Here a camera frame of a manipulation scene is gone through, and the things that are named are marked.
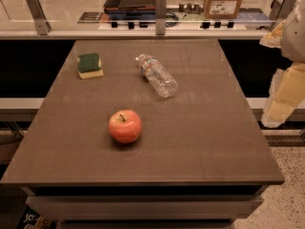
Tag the left metal railing bracket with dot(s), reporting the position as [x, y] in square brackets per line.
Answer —
[41, 23]

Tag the middle metal railing bracket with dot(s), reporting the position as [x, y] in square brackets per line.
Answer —
[160, 17]

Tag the red apple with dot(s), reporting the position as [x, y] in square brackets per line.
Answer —
[125, 126]

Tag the brown cardboard box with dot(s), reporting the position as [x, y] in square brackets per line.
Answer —
[221, 9]

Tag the clear plastic water bottle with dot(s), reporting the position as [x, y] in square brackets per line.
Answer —
[159, 77]

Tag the green printed bag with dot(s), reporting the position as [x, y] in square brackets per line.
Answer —
[32, 220]

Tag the grey table drawer base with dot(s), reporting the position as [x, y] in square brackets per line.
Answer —
[145, 208]

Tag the green and yellow sponge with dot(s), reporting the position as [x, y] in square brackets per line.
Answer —
[89, 65]

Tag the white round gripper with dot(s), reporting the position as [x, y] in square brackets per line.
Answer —
[294, 40]

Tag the metal railing bracket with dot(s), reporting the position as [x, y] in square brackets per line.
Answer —
[41, 23]
[280, 9]
[160, 17]

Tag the dark tray stack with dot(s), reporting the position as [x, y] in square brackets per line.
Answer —
[133, 0]

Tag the right metal railing bracket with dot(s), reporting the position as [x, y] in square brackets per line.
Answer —
[280, 9]

